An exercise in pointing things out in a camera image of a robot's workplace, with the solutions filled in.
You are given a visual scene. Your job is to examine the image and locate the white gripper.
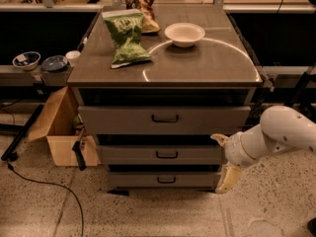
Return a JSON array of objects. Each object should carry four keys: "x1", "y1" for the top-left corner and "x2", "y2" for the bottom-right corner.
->
[{"x1": 210, "y1": 132, "x2": 260, "y2": 194}]

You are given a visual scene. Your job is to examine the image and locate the grey drawer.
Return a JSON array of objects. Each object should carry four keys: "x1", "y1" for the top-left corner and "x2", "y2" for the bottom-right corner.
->
[
  {"x1": 78, "y1": 106, "x2": 250, "y2": 135},
  {"x1": 97, "y1": 145, "x2": 225, "y2": 165},
  {"x1": 108, "y1": 172, "x2": 220, "y2": 189}
]

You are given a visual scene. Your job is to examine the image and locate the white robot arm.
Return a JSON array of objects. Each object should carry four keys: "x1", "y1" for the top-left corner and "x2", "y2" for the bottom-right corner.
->
[{"x1": 210, "y1": 106, "x2": 316, "y2": 194}]

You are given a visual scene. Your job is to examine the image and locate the grey drawer cabinet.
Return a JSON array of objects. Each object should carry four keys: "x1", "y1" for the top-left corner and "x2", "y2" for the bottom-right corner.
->
[{"x1": 68, "y1": 5, "x2": 262, "y2": 195}]

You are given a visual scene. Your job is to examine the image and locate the grey bottom drawer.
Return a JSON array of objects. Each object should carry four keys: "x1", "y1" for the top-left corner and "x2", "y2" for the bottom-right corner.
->
[{"x1": 108, "y1": 172, "x2": 220, "y2": 189}]

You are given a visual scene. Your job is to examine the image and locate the grey top drawer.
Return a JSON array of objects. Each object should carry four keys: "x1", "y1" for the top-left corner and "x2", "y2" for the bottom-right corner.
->
[{"x1": 78, "y1": 106, "x2": 250, "y2": 135}]

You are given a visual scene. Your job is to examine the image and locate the open cardboard box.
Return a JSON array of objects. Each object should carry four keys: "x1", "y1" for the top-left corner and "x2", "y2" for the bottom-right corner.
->
[{"x1": 28, "y1": 85, "x2": 101, "y2": 168}]

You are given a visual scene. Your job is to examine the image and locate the white paper bowl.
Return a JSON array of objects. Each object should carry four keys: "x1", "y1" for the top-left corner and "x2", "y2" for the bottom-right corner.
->
[{"x1": 165, "y1": 23, "x2": 205, "y2": 47}]

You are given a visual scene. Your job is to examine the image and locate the green chip bag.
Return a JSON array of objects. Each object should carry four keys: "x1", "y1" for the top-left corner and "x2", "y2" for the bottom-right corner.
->
[{"x1": 102, "y1": 9, "x2": 151, "y2": 69}]

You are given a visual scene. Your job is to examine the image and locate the brown chip bag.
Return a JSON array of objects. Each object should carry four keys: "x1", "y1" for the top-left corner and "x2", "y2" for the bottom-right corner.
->
[{"x1": 125, "y1": 0, "x2": 160, "y2": 34}]

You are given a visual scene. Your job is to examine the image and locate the small white cup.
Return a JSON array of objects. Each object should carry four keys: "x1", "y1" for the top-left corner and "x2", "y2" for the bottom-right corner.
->
[{"x1": 66, "y1": 50, "x2": 81, "y2": 66}]

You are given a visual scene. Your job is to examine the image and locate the dark blue bowl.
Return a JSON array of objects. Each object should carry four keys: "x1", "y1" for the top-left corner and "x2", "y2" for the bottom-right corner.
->
[{"x1": 41, "y1": 55, "x2": 68, "y2": 72}]

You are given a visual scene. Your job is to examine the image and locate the black metal leg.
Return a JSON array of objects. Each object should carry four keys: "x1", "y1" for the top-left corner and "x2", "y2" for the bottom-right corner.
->
[{"x1": 0, "y1": 105, "x2": 43, "y2": 161}]

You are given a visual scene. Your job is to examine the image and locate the blue rimmed ceramic bowl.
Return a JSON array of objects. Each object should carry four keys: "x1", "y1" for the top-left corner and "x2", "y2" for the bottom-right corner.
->
[{"x1": 12, "y1": 51, "x2": 40, "y2": 71}]

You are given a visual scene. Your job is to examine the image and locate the black tool handle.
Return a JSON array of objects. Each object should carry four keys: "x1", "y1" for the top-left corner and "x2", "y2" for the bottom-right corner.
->
[{"x1": 72, "y1": 128, "x2": 86, "y2": 171}]

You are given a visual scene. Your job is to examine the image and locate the black floor cable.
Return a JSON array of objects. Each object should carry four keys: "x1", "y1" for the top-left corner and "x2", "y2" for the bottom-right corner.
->
[{"x1": 6, "y1": 161, "x2": 85, "y2": 237}]

